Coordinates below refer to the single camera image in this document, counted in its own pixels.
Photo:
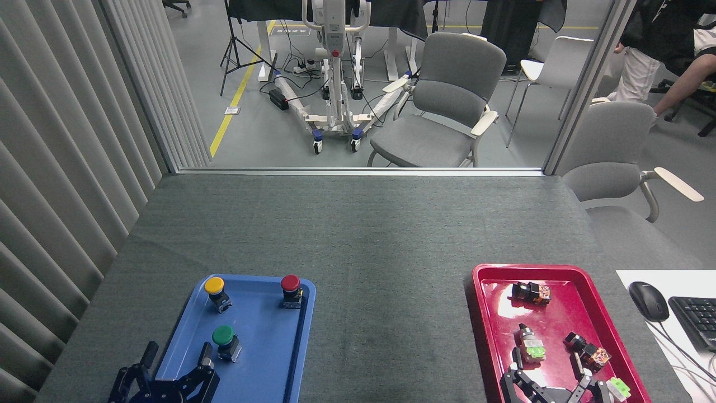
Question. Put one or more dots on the green push button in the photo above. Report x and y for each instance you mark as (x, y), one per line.
(222, 334)

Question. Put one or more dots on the silver switch with green block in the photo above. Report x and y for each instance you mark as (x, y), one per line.
(531, 347)

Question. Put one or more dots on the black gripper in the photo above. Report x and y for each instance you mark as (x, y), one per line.
(165, 393)
(556, 396)

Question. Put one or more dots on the red plastic tray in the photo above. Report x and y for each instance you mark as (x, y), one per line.
(559, 319)

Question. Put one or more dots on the black power adapter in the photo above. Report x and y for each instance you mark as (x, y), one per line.
(278, 99)

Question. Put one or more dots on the black office chair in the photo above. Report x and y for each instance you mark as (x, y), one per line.
(178, 5)

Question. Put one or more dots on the white stand on wheels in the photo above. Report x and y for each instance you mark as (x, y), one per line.
(335, 84)

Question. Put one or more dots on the yellow push button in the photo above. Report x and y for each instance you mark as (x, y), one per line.
(214, 285)

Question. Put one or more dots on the white paper sheet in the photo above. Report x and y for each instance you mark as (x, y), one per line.
(688, 282)

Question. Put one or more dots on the grey armchair with white arms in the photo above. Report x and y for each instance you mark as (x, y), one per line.
(447, 101)
(609, 140)

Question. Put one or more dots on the black chair base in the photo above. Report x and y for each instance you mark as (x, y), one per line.
(707, 129)

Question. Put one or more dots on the person with bare legs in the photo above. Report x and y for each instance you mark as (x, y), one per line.
(688, 78)

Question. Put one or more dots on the blue plastic tray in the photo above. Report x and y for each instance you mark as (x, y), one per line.
(263, 347)

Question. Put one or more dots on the white plastic chair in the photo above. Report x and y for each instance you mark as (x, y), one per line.
(565, 61)

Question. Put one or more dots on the white power strip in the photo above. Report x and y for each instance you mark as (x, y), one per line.
(305, 68)

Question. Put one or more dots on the silver frame rail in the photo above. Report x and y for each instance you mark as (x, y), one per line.
(358, 172)

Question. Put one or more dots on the black keyboard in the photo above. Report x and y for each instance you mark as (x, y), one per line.
(696, 322)

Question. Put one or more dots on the red push button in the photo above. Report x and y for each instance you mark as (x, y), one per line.
(290, 282)

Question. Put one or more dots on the white green switch block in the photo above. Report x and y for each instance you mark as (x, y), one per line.
(618, 387)

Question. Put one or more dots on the desk with black cloth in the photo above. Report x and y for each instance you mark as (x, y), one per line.
(391, 14)

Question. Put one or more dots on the black tripod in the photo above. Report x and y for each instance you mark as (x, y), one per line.
(232, 45)

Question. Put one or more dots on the black orange square switch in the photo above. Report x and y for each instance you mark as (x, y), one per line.
(593, 354)
(537, 292)

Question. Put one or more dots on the grey ribbed partition panel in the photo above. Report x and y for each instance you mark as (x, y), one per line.
(56, 140)

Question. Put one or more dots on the silver frame post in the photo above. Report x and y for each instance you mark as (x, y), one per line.
(587, 89)

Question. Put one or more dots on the person in white trousers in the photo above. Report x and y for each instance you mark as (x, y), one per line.
(637, 73)

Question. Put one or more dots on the black computer mouse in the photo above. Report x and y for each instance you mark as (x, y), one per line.
(649, 301)

